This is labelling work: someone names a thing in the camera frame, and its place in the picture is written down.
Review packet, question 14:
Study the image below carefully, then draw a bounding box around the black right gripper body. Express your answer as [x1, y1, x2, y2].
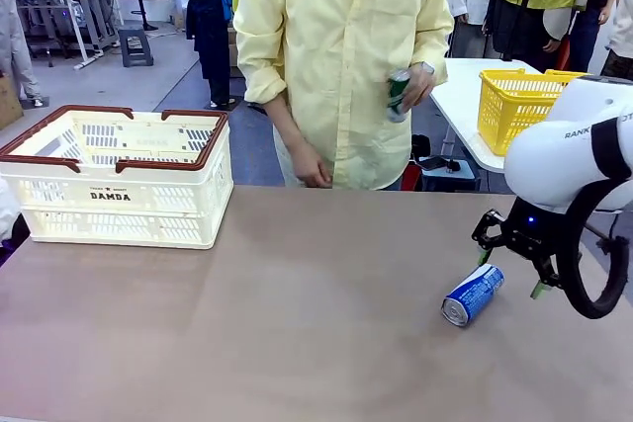
[502, 197, 566, 259]

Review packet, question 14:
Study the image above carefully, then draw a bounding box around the blue white drink can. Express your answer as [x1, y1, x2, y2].
[440, 263, 506, 329]

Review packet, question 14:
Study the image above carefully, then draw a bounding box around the green Chilsung soda can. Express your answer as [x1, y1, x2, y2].
[385, 68, 412, 125]

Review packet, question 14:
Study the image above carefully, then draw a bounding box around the person's right forearm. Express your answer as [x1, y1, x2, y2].
[263, 93, 311, 149]

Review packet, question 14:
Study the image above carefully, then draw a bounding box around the yellow plastic basket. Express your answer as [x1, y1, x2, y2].
[478, 68, 589, 157]

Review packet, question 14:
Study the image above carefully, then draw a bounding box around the cream folding basket brown rim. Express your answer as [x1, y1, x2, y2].
[0, 104, 235, 251]

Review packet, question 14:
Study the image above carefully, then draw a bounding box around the person's left hand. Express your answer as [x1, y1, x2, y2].
[398, 64, 437, 116]

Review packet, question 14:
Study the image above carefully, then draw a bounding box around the person's right hand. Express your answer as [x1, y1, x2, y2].
[290, 140, 332, 190]

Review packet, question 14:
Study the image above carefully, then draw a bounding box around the black red floor stand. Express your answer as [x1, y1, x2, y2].
[401, 133, 480, 192]

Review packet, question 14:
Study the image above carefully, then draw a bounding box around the white side table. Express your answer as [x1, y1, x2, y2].
[428, 56, 560, 174]

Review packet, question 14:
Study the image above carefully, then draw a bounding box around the person in yellow shirt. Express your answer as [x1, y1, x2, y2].
[231, 0, 455, 191]

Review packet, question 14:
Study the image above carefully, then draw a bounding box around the mannequin in navy clothes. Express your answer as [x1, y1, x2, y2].
[172, 0, 234, 110]

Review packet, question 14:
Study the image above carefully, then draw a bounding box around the grey step stool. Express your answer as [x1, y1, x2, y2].
[118, 28, 154, 68]

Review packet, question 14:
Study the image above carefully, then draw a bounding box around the brown cardboard box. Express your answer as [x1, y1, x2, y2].
[0, 73, 25, 130]

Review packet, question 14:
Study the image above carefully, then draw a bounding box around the person in grey trousers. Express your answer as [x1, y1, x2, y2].
[0, 0, 46, 108]

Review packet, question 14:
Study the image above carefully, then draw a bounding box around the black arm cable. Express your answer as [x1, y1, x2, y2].
[558, 118, 633, 322]

